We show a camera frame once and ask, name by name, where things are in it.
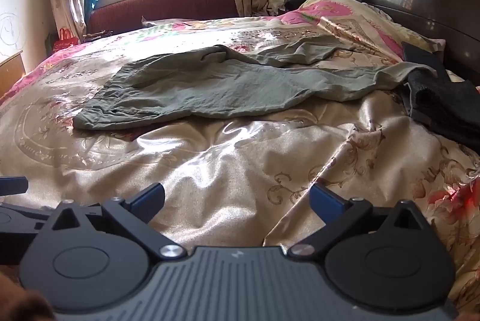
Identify pink floral pillow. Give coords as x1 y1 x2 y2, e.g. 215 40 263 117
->
279 0 445 63

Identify grey-green pants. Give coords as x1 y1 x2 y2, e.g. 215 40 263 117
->
72 31 437 130

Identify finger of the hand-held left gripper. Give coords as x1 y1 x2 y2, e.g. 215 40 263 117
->
0 176 29 196
0 203 57 218

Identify red bag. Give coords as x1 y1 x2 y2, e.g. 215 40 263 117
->
52 27 81 51

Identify white plastic bag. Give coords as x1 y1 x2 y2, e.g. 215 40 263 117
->
264 0 289 16

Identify dark grey cloth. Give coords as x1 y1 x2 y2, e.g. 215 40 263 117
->
399 68 480 146

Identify maroon sofa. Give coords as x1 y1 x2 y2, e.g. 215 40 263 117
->
87 0 241 36

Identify grey cushion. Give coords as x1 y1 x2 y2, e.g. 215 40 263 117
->
141 16 169 29

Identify wooden cabinet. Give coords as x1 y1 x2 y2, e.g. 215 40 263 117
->
0 50 26 97

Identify black folded cloth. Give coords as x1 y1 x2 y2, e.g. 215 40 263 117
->
402 41 449 82

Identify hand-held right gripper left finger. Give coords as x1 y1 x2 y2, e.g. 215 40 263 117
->
41 183 188 262

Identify person's brown fuzzy clothing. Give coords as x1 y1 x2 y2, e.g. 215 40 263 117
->
0 264 55 321

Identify floral satin bedspread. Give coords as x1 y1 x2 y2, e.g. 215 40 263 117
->
0 16 480 314

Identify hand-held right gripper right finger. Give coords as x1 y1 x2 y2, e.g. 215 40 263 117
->
288 183 425 260

